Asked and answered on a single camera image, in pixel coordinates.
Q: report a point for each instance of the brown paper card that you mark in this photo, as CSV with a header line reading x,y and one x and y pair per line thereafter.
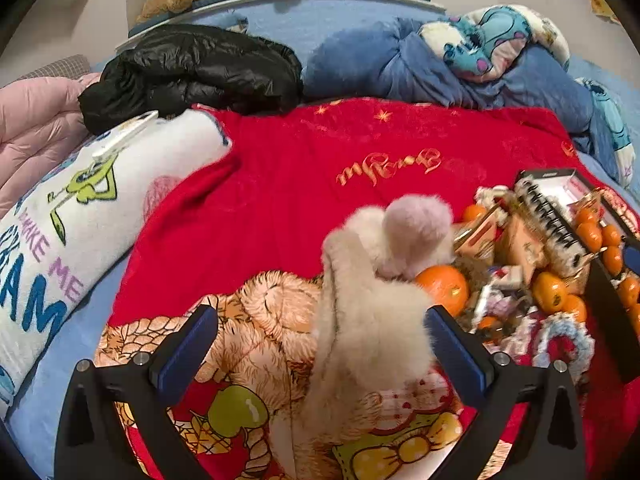
x,y
525,247

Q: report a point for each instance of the white printed pillow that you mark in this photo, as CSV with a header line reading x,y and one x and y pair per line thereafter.
x,y
75,240

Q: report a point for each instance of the white lace scrunchie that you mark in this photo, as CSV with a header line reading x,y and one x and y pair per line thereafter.
x,y
487,195
580,335

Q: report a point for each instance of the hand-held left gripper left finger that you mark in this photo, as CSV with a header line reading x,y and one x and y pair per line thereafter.
x,y
192,340

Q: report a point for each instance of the blue bed sheet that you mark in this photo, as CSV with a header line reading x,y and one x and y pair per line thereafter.
x,y
300,25

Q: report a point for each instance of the red bear print blanket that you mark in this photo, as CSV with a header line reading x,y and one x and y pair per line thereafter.
x,y
300,170

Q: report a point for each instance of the grey checked cloth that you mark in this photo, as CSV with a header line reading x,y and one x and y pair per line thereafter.
x,y
65,66

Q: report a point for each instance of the pile of oranges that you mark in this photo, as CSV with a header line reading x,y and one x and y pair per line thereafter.
x,y
442,287

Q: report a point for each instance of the blue cartoon print pillow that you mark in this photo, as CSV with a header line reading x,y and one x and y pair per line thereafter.
x,y
612,125

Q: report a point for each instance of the pink lace scrunchie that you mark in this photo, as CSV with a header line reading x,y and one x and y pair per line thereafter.
x,y
500,305

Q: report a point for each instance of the black spiral bound notebook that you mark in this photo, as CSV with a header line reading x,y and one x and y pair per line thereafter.
x,y
550,230

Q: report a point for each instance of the yellow wall sticker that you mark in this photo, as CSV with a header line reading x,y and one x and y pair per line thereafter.
x,y
602,5

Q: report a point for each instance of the black white-lined storage box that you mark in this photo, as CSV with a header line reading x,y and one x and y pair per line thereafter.
x,y
615,345

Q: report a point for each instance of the black puffer jacket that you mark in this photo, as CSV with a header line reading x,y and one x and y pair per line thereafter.
x,y
200,70

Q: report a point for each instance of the pink quilt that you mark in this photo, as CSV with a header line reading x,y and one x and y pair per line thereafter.
x,y
35,125

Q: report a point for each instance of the white plastic device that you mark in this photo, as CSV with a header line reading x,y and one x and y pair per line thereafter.
x,y
125,134

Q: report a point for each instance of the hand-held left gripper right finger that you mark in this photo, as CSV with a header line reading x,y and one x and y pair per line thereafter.
x,y
450,345

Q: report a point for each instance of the blue duvet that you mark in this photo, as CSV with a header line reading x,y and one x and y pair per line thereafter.
x,y
380,70

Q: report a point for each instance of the beige fluffy fur hat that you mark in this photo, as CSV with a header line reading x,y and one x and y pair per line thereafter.
x,y
360,320

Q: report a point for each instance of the blue cartoon print blanket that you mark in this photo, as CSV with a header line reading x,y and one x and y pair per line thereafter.
x,y
495,35

